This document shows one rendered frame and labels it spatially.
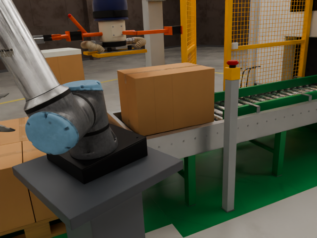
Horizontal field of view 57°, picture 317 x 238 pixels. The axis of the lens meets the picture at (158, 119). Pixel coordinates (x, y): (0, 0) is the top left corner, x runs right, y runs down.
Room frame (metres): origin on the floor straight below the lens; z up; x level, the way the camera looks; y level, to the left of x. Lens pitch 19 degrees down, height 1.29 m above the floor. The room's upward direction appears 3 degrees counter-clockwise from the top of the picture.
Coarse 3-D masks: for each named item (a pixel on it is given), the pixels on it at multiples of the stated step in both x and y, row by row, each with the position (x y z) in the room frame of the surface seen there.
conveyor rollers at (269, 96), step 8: (288, 88) 2.96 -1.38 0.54; (296, 88) 2.97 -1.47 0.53; (304, 88) 2.89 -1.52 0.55; (312, 88) 2.90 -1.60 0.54; (248, 96) 2.73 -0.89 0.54; (256, 96) 2.75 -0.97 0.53; (264, 96) 2.67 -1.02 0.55; (272, 96) 2.68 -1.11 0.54; (280, 96) 2.70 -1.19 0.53; (216, 104) 2.48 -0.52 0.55; (224, 104) 2.50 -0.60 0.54; (240, 104) 2.45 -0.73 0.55; (216, 112) 2.30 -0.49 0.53; (216, 120) 2.15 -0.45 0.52
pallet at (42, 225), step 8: (56, 216) 1.55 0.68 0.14; (32, 224) 1.49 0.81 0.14; (40, 224) 1.51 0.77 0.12; (48, 224) 1.53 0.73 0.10; (56, 224) 1.63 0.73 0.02; (64, 224) 1.63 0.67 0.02; (0, 232) 1.43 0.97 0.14; (8, 232) 1.44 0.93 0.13; (32, 232) 1.49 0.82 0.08; (40, 232) 1.51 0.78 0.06; (48, 232) 1.53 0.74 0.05; (56, 232) 1.55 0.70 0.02; (64, 232) 1.56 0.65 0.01
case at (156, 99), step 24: (120, 72) 2.09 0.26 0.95; (144, 72) 2.02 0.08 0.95; (168, 72) 1.97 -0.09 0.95; (192, 72) 1.97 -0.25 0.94; (120, 96) 2.15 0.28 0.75; (144, 96) 1.83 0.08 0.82; (168, 96) 1.90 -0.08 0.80; (192, 96) 1.97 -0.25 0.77; (144, 120) 1.83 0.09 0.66; (168, 120) 1.90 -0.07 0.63; (192, 120) 1.97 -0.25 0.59
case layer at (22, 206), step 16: (16, 128) 2.13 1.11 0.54; (0, 144) 1.82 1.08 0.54; (16, 144) 1.81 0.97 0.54; (32, 144) 1.79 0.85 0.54; (0, 160) 1.58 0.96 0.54; (16, 160) 1.57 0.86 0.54; (0, 176) 1.45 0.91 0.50; (0, 192) 1.45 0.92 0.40; (16, 192) 1.48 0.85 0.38; (0, 208) 1.44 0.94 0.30; (16, 208) 1.47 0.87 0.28; (32, 208) 1.51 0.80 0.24; (48, 208) 1.54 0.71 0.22; (0, 224) 1.43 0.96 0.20; (16, 224) 1.46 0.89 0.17
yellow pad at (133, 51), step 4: (108, 48) 1.83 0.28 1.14; (128, 48) 1.90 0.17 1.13; (136, 48) 1.97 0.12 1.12; (96, 52) 1.83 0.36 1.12; (104, 52) 1.80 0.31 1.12; (108, 52) 1.81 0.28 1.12; (112, 52) 1.82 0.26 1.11; (116, 52) 1.82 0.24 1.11; (120, 52) 1.83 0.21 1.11; (124, 52) 1.84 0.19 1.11; (128, 52) 1.85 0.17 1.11; (132, 52) 1.87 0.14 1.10; (136, 52) 1.88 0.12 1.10; (140, 52) 1.90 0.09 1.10; (144, 52) 1.91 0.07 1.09; (92, 56) 1.83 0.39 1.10; (96, 56) 1.76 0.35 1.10; (100, 56) 1.76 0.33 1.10; (104, 56) 1.78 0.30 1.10; (108, 56) 1.79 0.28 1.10
